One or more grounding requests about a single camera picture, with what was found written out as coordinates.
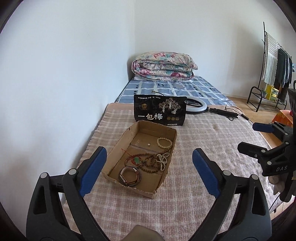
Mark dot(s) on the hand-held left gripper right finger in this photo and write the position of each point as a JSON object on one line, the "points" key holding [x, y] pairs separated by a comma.
{"points": [[205, 171]]}

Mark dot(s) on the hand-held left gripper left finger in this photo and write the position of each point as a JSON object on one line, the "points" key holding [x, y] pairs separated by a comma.
{"points": [[92, 171]]}

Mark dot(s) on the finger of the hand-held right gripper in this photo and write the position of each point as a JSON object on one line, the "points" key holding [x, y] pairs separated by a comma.
{"points": [[249, 149], [262, 127]]}

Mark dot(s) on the brown and silver bangle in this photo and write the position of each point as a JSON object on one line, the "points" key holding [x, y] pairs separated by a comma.
{"points": [[123, 172]]}

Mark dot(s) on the cardboard box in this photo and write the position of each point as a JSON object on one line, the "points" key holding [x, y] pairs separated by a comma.
{"points": [[120, 150]]}

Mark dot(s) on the person's right hand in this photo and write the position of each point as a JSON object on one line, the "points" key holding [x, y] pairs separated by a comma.
{"points": [[278, 183]]}

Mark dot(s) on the orange box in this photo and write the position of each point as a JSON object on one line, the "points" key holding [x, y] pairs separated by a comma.
{"points": [[283, 118]]}

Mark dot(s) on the black metal shoe rack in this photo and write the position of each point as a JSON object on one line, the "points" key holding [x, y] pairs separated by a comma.
{"points": [[254, 97]]}

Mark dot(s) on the yellow box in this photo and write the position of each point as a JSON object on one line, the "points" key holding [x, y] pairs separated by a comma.
{"points": [[271, 92]]}

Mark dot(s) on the black folded tripod stand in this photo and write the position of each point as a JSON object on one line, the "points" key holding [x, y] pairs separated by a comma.
{"points": [[223, 113]]}

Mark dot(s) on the pink plaid blanket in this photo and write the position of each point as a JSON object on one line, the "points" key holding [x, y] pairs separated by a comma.
{"points": [[196, 129]]}

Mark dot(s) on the dark hanging clothes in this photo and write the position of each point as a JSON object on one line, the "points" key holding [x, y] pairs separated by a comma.
{"points": [[283, 69]]}

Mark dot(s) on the striped hanging towel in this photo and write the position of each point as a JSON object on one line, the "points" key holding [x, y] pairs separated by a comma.
{"points": [[270, 60]]}

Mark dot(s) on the blue patterned bed sheet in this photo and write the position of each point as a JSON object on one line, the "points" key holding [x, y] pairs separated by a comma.
{"points": [[196, 89]]}

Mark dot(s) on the black printed snack bag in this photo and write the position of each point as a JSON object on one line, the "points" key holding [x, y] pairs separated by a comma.
{"points": [[159, 110]]}

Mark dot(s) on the black metal clothes rack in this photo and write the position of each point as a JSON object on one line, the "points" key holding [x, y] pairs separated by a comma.
{"points": [[264, 46]]}

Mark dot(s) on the folded floral quilt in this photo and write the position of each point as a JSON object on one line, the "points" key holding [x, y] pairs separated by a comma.
{"points": [[161, 66]]}

